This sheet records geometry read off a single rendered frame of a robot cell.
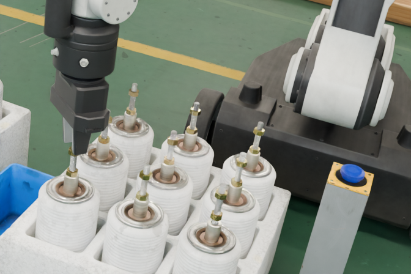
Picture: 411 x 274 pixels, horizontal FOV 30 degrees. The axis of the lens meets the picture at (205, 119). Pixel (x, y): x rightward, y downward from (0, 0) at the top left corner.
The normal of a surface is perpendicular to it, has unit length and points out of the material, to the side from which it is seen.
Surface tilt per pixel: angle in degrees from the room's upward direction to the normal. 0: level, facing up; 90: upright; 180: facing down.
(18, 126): 90
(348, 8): 63
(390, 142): 0
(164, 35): 0
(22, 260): 90
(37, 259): 90
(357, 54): 50
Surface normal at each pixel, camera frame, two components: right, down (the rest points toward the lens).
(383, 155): -0.07, -0.31
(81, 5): -0.70, 0.23
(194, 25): 0.17, -0.86
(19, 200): -0.33, 0.37
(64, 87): -0.84, 0.13
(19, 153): 0.92, 0.31
